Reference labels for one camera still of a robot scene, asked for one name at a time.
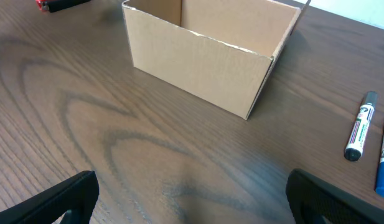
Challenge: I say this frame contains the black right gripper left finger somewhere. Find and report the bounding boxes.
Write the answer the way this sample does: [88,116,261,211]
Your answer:
[0,170,99,224]

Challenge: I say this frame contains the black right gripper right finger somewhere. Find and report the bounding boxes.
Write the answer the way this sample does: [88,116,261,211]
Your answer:
[286,169,384,224]

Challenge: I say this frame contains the brown cardboard box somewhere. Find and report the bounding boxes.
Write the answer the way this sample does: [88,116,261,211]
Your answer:
[122,0,305,119]

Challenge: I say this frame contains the black whiteboard marker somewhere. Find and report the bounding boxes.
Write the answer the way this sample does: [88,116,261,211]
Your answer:
[344,91,378,162]

